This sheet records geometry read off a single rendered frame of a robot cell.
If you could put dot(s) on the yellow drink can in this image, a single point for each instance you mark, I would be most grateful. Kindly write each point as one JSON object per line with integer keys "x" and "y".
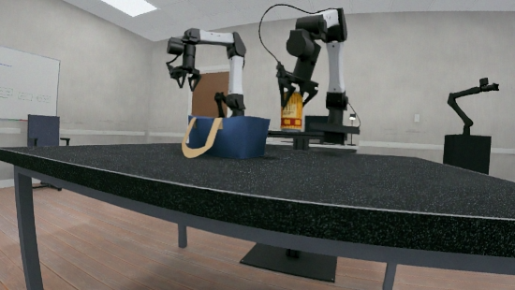
{"x": 291, "y": 114}

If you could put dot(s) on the blue canvas tote bag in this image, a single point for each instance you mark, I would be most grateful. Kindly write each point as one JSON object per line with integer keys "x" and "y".
{"x": 242, "y": 136}

